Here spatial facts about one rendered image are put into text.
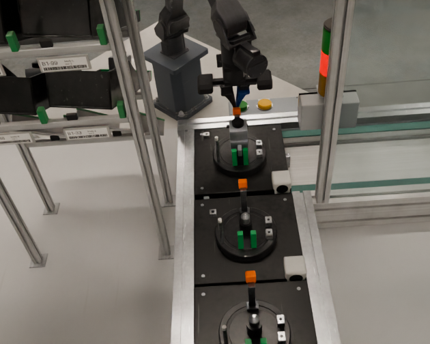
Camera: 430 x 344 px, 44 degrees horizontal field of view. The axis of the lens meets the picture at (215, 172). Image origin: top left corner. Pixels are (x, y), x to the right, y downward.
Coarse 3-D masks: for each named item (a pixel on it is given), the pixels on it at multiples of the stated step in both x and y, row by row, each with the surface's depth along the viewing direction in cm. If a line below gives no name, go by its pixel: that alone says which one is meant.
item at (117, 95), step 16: (128, 64) 110; (48, 80) 102; (64, 80) 102; (80, 80) 101; (96, 80) 101; (112, 80) 101; (48, 96) 103; (64, 96) 103; (80, 96) 102; (96, 96) 102; (112, 96) 102
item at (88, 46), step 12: (96, 36) 106; (0, 48) 89; (24, 48) 88; (36, 48) 88; (48, 48) 88; (60, 48) 88; (72, 48) 88; (84, 48) 88; (96, 48) 88; (108, 48) 88; (36, 120) 101; (48, 120) 100; (60, 120) 100; (72, 120) 100; (84, 120) 100; (96, 120) 100; (108, 120) 100; (120, 120) 100
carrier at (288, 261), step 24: (216, 216) 125; (240, 216) 122; (264, 216) 121; (288, 216) 123; (216, 240) 118; (240, 240) 113; (264, 240) 117; (288, 240) 119; (216, 264) 116; (240, 264) 115; (264, 264) 115; (288, 264) 112
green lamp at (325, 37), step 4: (324, 28) 98; (324, 32) 98; (328, 32) 97; (324, 36) 98; (328, 36) 97; (324, 40) 99; (328, 40) 98; (324, 44) 99; (328, 44) 98; (324, 48) 100; (328, 48) 99; (324, 52) 100; (328, 52) 99
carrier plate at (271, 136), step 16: (224, 128) 146; (256, 128) 145; (272, 128) 145; (208, 144) 142; (272, 144) 141; (208, 160) 138; (272, 160) 136; (208, 176) 134; (224, 176) 134; (256, 176) 133; (208, 192) 130; (224, 192) 130; (256, 192) 130; (272, 192) 130
